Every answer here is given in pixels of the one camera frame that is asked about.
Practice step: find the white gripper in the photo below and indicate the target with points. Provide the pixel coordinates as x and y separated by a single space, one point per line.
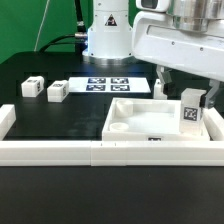
155 40

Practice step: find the white square tabletop part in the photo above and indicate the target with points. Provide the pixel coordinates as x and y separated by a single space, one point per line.
132 119

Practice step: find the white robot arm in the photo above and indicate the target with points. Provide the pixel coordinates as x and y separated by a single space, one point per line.
110 35

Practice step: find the white U-shaped obstacle fence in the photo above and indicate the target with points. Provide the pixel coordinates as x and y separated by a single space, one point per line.
99 153

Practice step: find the white sheet with markers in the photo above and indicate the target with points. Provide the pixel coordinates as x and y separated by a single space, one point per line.
109 85

